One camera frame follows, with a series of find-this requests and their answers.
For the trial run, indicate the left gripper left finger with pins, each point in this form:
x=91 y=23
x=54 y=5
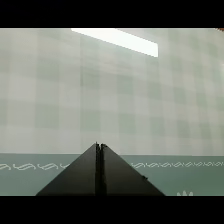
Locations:
x=78 y=176

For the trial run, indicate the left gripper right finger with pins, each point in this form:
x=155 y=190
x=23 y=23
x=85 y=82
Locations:
x=123 y=176

